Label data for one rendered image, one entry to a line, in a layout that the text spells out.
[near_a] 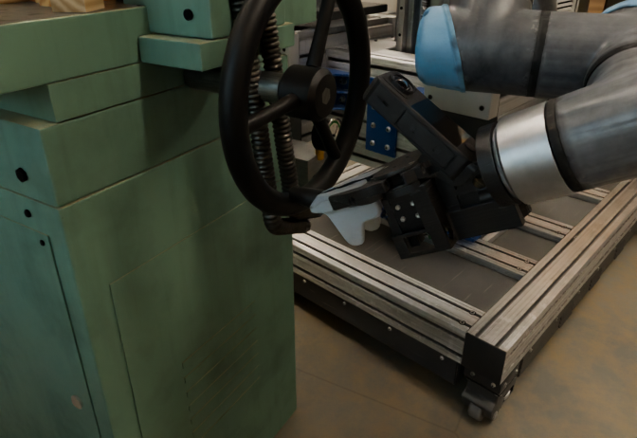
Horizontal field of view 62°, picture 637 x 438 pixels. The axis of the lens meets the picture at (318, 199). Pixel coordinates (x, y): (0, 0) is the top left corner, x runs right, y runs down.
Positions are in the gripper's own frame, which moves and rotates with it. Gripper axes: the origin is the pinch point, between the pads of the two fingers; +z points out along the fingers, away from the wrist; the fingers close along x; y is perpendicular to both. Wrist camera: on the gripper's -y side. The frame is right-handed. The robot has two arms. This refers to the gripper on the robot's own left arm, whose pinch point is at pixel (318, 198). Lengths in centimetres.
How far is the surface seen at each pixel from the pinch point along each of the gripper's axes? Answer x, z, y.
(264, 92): 5.7, 5.0, -12.8
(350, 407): 37, 47, 56
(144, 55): -0.8, 13.5, -22.3
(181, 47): -0.8, 7.6, -20.5
